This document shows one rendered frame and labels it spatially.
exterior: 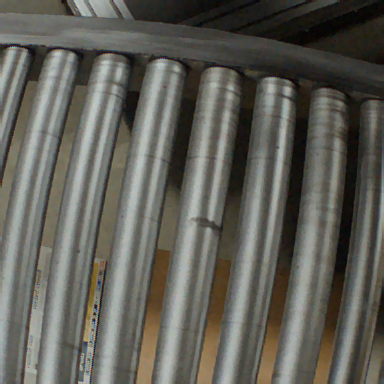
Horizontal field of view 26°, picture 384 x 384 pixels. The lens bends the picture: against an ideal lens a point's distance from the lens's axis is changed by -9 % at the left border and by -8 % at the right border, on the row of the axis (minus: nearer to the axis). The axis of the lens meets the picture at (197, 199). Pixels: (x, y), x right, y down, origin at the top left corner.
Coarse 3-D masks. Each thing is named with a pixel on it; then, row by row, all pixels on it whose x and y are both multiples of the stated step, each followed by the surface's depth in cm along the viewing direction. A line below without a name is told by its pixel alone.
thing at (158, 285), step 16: (160, 256) 174; (160, 272) 173; (224, 272) 173; (288, 272) 174; (160, 288) 172; (224, 288) 172; (336, 288) 173; (160, 304) 171; (224, 304) 171; (272, 304) 172; (336, 304) 172; (208, 320) 170; (272, 320) 171; (336, 320) 171; (144, 336) 169; (208, 336) 169; (272, 336) 170; (144, 352) 168; (208, 352) 168; (272, 352) 169; (320, 352) 169; (144, 368) 167; (208, 368) 168; (272, 368) 168; (320, 368) 168
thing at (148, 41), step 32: (0, 32) 99; (32, 32) 99; (64, 32) 99; (96, 32) 99; (128, 32) 99; (160, 32) 99; (192, 32) 100; (224, 32) 100; (192, 64) 99; (224, 64) 98; (256, 64) 99; (288, 64) 99; (320, 64) 99; (352, 64) 99; (192, 96) 109; (352, 96) 100; (352, 128) 109
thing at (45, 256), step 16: (0, 240) 172; (48, 256) 172; (48, 272) 171; (96, 272) 172; (96, 288) 171; (96, 304) 170; (32, 320) 168; (96, 320) 169; (32, 336) 167; (32, 352) 166; (32, 368) 165; (80, 368) 166
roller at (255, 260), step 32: (256, 96) 99; (288, 96) 98; (256, 128) 97; (288, 128) 97; (256, 160) 96; (288, 160) 96; (256, 192) 95; (256, 224) 93; (256, 256) 92; (256, 288) 91; (224, 320) 92; (256, 320) 91; (224, 352) 90; (256, 352) 90
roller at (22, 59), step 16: (16, 48) 99; (0, 64) 98; (16, 64) 98; (32, 64) 101; (0, 80) 97; (16, 80) 98; (0, 96) 97; (16, 96) 98; (0, 112) 96; (16, 112) 98; (0, 128) 96; (0, 144) 96; (0, 160) 95; (0, 176) 96
